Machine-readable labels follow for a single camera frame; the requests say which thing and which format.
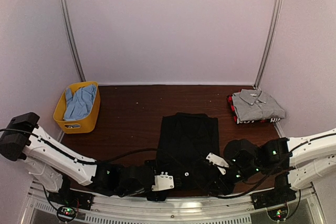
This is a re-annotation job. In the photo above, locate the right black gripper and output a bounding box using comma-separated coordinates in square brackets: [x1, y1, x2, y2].
[205, 162, 260, 197]

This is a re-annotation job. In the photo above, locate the black long sleeve shirt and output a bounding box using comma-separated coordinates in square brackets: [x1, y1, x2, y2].
[155, 112, 219, 190]

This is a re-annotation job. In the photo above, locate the grey shirt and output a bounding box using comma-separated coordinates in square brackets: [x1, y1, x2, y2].
[232, 89, 286, 121]

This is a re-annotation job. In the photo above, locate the yellow plastic basket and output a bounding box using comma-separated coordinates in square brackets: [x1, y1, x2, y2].
[53, 81, 101, 134]

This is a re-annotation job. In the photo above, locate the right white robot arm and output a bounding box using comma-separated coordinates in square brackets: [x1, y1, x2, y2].
[206, 129, 335, 204]

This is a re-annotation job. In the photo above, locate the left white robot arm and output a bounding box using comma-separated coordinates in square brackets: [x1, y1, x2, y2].
[1, 112, 174, 205]

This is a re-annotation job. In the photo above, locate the black printed folded shirt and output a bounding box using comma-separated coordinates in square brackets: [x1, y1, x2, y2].
[233, 116, 281, 124]

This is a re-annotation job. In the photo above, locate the red black plaid shirt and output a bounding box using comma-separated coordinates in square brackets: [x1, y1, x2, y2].
[227, 95, 239, 124]

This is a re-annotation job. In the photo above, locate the light blue shirt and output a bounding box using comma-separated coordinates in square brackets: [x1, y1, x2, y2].
[64, 84, 98, 121]

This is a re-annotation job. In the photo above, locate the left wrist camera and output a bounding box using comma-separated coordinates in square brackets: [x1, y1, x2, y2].
[119, 160, 175, 194]

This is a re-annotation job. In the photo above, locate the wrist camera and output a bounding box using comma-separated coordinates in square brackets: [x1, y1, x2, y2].
[119, 160, 175, 194]
[206, 139, 260, 178]

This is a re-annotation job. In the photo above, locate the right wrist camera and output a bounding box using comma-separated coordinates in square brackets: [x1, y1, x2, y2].
[206, 139, 260, 178]

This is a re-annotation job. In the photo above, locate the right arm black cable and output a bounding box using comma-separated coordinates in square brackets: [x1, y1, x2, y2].
[194, 155, 297, 199]

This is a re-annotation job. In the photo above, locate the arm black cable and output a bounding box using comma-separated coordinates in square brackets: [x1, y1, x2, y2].
[0, 128, 161, 166]
[194, 155, 297, 199]

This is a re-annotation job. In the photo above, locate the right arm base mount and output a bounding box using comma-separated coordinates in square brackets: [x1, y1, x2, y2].
[251, 172, 297, 222]

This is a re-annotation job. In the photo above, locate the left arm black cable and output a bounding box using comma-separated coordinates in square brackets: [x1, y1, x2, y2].
[0, 128, 161, 166]

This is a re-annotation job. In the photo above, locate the front aluminium rail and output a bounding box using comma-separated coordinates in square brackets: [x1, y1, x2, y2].
[19, 180, 327, 223]

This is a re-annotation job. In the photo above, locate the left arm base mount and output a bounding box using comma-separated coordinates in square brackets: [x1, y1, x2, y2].
[43, 176, 94, 223]

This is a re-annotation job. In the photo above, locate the right aluminium frame post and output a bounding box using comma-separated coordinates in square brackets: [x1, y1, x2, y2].
[253, 0, 283, 90]

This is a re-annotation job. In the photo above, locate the aluminium frame post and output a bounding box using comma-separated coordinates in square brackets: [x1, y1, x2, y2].
[59, 0, 86, 82]
[253, 0, 283, 90]

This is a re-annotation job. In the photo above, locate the left aluminium frame post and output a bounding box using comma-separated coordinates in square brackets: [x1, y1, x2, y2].
[59, 0, 86, 82]

